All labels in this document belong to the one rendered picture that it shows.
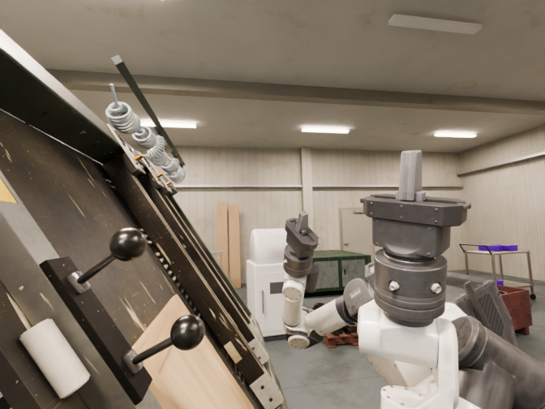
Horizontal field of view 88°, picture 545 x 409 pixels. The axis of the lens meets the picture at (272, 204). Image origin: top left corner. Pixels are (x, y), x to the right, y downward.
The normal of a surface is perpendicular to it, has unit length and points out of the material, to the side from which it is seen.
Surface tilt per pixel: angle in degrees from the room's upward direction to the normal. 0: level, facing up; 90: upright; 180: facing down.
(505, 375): 68
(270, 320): 90
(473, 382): 48
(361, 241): 90
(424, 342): 105
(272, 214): 90
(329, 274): 90
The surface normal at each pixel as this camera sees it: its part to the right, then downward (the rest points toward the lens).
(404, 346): -0.39, 0.20
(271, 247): 0.22, -0.40
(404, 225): -0.73, 0.18
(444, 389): -0.39, -0.17
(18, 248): 0.16, -0.09
